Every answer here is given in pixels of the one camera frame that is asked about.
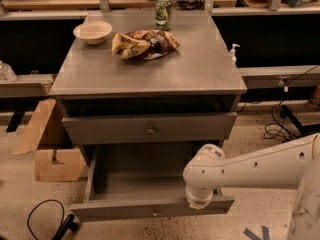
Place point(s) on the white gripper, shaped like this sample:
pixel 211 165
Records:
pixel 199 200

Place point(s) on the grey drawer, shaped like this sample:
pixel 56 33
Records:
pixel 149 128
pixel 141 180

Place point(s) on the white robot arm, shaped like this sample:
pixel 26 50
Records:
pixel 291 165

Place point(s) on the grey drawer cabinet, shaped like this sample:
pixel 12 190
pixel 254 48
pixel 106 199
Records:
pixel 197 77

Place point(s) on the grey top drawer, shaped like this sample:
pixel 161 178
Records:
pixel 149 128

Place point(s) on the cardboard box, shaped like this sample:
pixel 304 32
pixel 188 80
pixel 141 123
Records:
pixel 56 158

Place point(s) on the black chair base leg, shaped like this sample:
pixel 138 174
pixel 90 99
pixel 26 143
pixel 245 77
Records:
pixel 67 224

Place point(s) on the white pump bottle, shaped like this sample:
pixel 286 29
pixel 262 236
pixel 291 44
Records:
pixel 233 52

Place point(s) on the orange bottle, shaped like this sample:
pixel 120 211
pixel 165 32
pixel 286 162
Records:
pixel 314 100

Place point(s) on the crumpled chip bag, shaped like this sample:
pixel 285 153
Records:
pixel 144 44

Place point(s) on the white bowl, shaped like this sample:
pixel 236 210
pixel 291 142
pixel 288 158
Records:
pixel 94 32

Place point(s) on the green soda can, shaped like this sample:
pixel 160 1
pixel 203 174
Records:
pixel 163 14

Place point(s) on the clear plastic container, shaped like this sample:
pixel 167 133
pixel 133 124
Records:
pixel 6 73

